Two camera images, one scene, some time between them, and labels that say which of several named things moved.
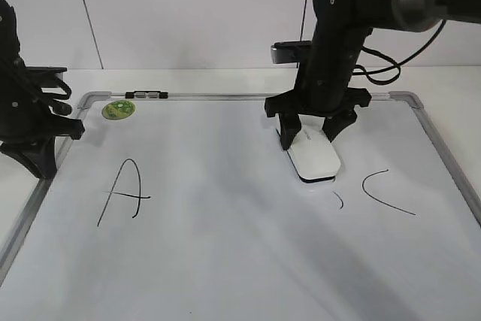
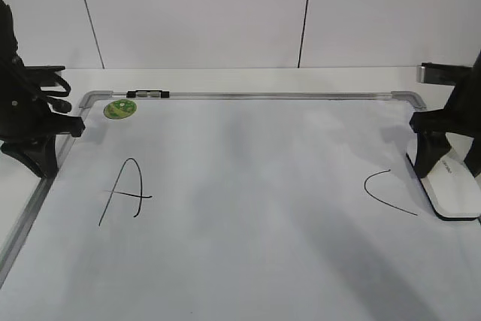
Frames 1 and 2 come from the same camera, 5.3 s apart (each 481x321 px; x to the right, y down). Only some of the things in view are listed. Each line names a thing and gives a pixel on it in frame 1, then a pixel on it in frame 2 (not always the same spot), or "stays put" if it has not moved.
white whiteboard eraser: (312, 152) → (450, 186)
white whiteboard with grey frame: (183, 207) stays put
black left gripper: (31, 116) stays put
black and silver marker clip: (146, 94) stays put
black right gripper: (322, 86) → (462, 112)
